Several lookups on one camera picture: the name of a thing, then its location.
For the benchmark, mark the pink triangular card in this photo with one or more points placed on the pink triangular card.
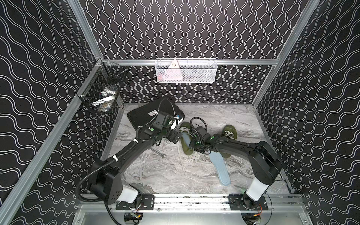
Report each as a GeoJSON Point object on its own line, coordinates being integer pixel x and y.
{"type": "Point", "coordinates": [173, 73]}

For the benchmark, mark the black wire wall basket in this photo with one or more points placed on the black wire wall basket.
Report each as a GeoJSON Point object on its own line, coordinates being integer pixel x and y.
{"type": "Point", "coordinates": [109, 74]}

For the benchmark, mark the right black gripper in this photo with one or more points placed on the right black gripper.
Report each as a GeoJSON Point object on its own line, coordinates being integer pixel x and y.
{"type": "Point", "coordinates": [191, 143]}

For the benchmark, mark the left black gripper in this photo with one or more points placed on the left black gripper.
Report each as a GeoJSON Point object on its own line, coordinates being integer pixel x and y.
{"type": "Point", "coordinates": [174, 136]}

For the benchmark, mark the green canvas shoe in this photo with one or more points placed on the green canvas shoe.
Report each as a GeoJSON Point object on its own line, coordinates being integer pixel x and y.
{"type": "Point", "coordinates": [185, 126]}
{"type": "Point", "coordinates": [229, 131]}

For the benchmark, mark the aluminium front rail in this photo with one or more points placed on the aluminium front rail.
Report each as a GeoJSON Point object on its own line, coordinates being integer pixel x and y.
{"type": "Point", "coordinates": [222, 203]}

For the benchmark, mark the black plastic tool case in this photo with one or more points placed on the black plastic tool case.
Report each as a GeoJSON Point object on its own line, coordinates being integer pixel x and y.
{"type": "Point", "coordinates": [143, 115]}

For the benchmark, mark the silver combination wrench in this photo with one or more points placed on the silver combination wrench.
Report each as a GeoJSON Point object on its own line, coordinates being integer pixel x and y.
{"type": "Point", "coordinates": [159, 153]}

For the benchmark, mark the light blue insole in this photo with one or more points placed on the light blue insole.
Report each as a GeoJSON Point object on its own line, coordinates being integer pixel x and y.
{"type": "Point", "coordinates": [186, 139]}
{"type": "Point", "coordinates": [220, 167]}

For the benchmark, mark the white wire wall basket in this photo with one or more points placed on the white wire wall basket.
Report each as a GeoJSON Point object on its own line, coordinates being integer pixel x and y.
{"type": "Point", "coordinates": [193, 70]}

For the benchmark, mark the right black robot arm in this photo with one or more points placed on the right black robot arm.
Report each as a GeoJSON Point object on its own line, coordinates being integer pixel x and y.
{"type": "Point", "coordinates": [275, 163]}

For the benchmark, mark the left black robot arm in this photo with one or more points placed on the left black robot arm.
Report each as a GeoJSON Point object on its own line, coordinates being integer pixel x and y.
{"type": "Point", "coordinates": [104, 182]}

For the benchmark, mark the white items in black basket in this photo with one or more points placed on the white items in black basket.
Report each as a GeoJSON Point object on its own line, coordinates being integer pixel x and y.
{"type": "Point", "coordinates": [105, 101]}

